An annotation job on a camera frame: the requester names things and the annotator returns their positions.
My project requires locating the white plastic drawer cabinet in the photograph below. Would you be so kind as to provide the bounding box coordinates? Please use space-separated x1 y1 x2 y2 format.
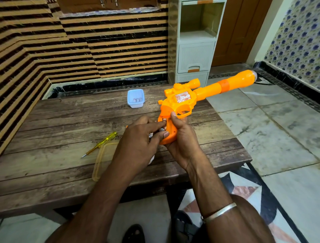
168 0 227 87

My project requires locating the person's right forearm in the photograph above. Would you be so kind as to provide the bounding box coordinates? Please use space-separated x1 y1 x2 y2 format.
186 150 276 243

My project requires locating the orange toy gun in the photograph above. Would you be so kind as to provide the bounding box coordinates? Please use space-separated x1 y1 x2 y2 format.
157 70 258 146

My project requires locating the black sandal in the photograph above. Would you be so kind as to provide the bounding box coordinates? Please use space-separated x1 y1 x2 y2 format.
174 210 203 243
121 224 146 243

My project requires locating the translucent yellow plastic lid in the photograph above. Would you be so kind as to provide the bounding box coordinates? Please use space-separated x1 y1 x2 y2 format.
92 140 121 182

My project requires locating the silver bracelet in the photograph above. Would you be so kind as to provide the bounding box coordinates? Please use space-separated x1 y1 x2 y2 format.
202 202 237 224

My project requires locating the yellow handled screwdriver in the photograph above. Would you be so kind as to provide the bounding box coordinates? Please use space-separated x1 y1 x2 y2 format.
80 132 118 159

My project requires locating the person's left hand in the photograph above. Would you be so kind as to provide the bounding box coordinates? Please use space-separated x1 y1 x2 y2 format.
116 116 170 174

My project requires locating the person's right hand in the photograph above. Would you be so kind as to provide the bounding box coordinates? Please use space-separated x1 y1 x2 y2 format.
165 111 204 172

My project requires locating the brown wooden door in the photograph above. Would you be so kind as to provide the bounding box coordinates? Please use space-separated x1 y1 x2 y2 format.
211 0 273 67

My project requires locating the person's left forearm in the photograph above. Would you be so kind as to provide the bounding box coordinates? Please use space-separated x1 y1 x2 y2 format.
46 156 151 243

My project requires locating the small light blue container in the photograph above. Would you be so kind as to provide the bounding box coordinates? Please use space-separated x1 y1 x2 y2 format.
127 89 146 109

